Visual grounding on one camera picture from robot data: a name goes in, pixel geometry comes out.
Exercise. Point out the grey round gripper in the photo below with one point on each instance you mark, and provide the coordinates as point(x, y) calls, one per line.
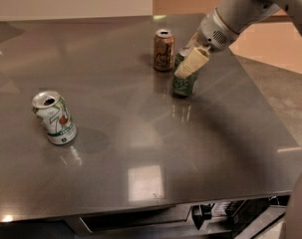
point(212, 33)

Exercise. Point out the green soda can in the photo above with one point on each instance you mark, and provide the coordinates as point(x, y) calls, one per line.
point(183, 87)

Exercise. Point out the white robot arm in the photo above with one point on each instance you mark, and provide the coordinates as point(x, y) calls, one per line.
point(240, 14)

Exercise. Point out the orange soda can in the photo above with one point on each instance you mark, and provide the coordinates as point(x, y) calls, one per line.
point(163, 44)

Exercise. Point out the white 7up can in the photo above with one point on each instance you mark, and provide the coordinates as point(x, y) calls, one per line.
point(51, 110)

